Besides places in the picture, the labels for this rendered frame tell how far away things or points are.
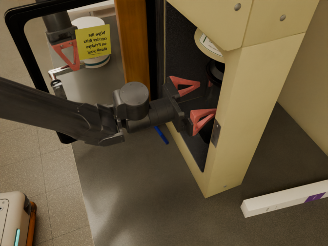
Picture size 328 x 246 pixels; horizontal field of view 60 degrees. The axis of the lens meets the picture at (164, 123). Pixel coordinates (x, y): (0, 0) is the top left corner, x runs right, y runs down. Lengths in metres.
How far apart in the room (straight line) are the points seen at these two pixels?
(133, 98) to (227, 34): 0.23
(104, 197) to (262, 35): 0.57
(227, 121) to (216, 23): 0.22
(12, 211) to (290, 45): 1.48
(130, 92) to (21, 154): 1.72
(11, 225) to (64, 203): 0.39
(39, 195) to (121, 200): 1.24
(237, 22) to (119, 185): 0.56
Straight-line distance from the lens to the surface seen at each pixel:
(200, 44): 0.57
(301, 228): 0.82
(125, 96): 0.55
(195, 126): 0.63
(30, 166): 2.13
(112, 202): 0.79
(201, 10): 0.35
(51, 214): 1.90
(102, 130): 0.58
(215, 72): 0.63
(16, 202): 1.69
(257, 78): 0.49
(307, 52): 0.97
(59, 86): 0.69
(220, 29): 0.38
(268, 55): 0.47
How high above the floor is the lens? 1.64
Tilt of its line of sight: 50 degrees down
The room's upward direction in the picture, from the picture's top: straight up
